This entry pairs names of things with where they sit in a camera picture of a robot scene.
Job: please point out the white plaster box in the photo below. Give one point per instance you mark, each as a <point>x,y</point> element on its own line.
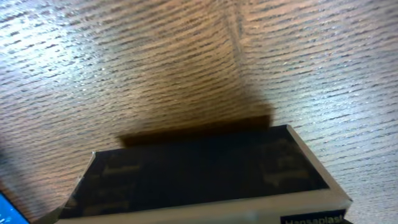
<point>250,176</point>

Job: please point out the blue cough drops box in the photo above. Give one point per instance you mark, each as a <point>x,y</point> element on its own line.
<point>9,214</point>

